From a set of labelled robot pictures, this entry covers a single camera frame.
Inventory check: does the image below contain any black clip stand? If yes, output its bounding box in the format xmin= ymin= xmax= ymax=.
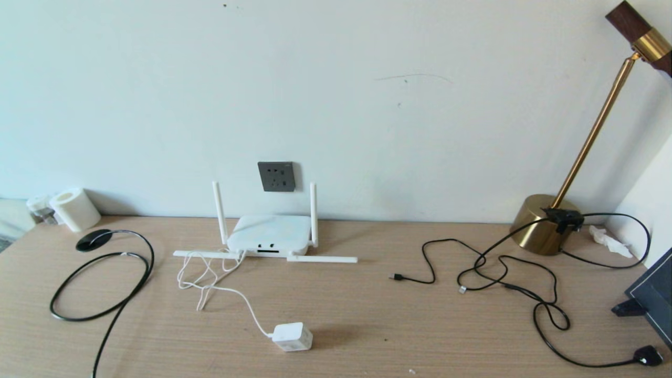
xmin=612 ymin=299 xmax=647 ymax=317

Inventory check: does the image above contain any white toilet paper roll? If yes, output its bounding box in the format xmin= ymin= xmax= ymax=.
xmin=49 ymin=187 xmax=101 ymax=233

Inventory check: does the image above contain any thin white adapter cable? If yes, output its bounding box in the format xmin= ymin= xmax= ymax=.
xmin=177 ymin=250 xmax=275 ymax=338

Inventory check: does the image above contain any black round desk grommet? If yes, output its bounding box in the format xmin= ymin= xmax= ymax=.
xmin=76 ymin=229 xmax=113 ymax=252

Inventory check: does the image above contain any white power adapter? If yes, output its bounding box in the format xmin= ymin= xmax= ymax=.
xmin=272 ymin=322 xmax=313 ymax=352

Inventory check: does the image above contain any black lamp power cable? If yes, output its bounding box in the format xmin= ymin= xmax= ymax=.
xmin=457 ymin=212 xmax=664 ymax=368

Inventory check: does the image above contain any dark teal patterned board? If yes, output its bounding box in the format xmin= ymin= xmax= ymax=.
xmin=625 ymin=248 xmax=672 ymax=350

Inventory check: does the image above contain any thin black USB cable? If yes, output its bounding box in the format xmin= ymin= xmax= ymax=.
xmin=390 ymin=239 xmax=558 ymax=306

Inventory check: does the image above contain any grey wall socket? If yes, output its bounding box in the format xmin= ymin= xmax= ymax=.
xmin=257 ymin=162 xmax=296 ymax=192

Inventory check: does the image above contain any brass desk lamp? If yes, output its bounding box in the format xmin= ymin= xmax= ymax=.
xmin=509 ymin=0 xmax=672 ymax=256

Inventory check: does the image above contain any small clear jar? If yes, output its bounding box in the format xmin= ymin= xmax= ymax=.
xmin=26 ymin=195 xmax=57 ymax=225

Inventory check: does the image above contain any long black looped cable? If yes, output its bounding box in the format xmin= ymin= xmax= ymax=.
xmin=50 ymin=229 xmax=155 ymax=378

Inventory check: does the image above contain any white router with four antennas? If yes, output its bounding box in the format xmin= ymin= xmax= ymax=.
xmin=173 ymin=181 xmax=359 ymax=264

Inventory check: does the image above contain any crumpled white tissue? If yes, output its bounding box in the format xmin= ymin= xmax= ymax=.
xmin=589 ymin=225 xmax=634 ymax=258

